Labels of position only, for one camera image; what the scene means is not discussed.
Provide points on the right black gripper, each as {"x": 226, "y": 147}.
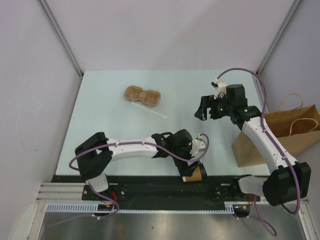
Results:
{"x": 208, "y": 101}

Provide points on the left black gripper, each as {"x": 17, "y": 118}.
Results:
{"x": 184, "y": 169}

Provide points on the brown paper coffee cup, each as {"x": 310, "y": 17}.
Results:
{"x": 196, "y": 176}

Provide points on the black plastic cup lid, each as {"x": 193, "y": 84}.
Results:
{"x": 202, "y": 172}

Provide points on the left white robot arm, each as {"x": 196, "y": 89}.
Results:
{"x": 94, "y": 155}

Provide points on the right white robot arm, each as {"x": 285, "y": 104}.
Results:
{"x": 289, "y": 179}

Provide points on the white wrapped straw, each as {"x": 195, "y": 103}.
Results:
{"x": 149, "y": 110}

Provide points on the brown pulp cup carrier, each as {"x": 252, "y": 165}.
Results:
{"x": 148, "y": 97}

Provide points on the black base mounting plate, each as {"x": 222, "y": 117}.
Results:
{"x": 176, "y": 204}

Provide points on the brown paper bag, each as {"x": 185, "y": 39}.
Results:
{"x": 296, "y": 129}

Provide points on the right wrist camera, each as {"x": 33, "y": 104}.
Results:
{"x": 220, "y": 88}

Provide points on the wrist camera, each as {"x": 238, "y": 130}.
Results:
{"x": 197, "y": 145}
{"x": 220, "y": 88}

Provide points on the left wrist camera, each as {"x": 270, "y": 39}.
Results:
{"x": 197, "y": 145}

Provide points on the white slotted cable duct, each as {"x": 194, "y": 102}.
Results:
{"x": 96, "y": 208}

